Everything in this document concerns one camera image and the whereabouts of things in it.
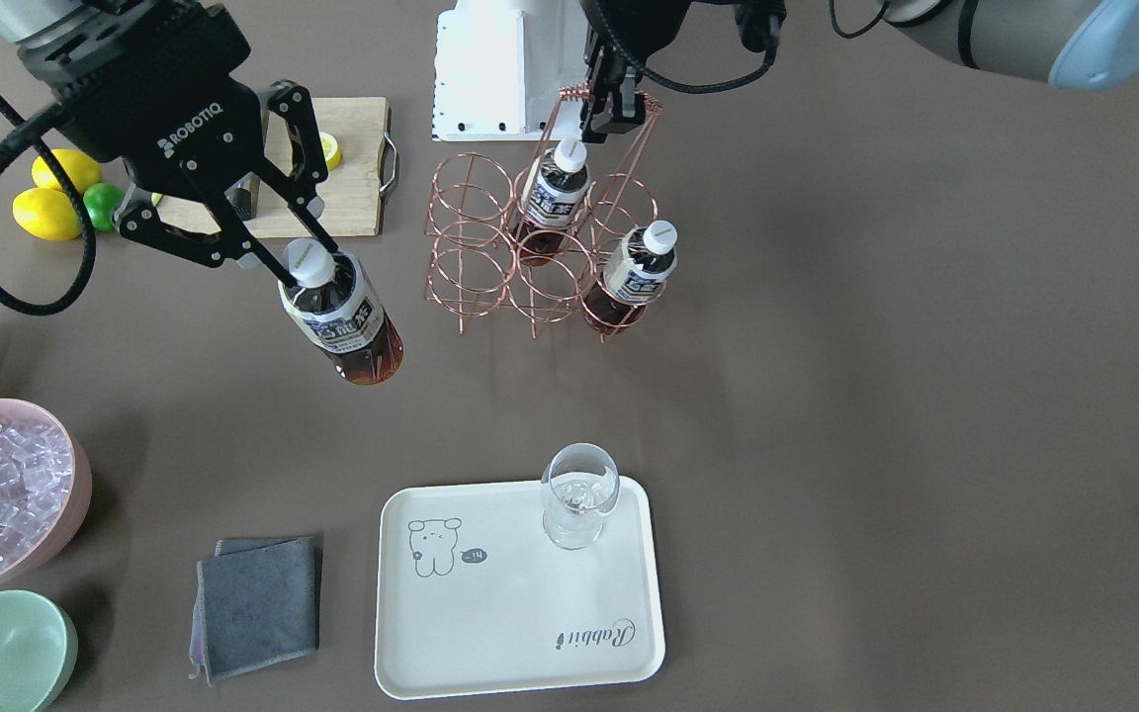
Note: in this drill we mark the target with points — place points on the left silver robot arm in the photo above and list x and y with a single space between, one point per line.
1072 45

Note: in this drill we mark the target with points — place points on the pink bowl of ice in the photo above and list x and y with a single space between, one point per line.
45 487

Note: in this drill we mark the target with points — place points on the cream rabbit serving tray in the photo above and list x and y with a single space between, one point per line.
474 598

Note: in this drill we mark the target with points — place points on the upper yellow lemon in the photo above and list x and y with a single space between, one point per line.
82 170

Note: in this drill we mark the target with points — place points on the copper wire bottle basket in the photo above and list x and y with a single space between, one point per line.
487 256

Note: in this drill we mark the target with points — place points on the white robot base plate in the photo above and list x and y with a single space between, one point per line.
501 65

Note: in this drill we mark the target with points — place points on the grey folded cloth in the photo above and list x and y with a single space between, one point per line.
256 606

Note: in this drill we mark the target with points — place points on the green lime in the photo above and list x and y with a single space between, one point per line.
101 200

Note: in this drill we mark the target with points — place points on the tea bottle white cap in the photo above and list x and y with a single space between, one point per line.
337 308

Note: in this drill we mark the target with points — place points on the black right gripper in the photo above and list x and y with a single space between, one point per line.
162 117

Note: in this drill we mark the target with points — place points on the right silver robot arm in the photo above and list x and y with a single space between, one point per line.
23 21

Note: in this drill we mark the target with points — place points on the clear wine glass on tray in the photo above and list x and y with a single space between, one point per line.
579 490

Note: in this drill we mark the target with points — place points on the half lemon slice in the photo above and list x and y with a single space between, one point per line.
331 150

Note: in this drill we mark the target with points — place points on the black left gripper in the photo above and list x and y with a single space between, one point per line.
610 107

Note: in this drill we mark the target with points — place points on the green ceramic bowl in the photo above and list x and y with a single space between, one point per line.
38 651

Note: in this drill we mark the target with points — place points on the yellow lemon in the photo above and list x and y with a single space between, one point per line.
46 214
82 170

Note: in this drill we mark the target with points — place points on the bamboo cutting board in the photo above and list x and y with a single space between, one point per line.
352 196

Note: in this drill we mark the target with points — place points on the lower yellow lemon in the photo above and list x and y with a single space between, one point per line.
46 214

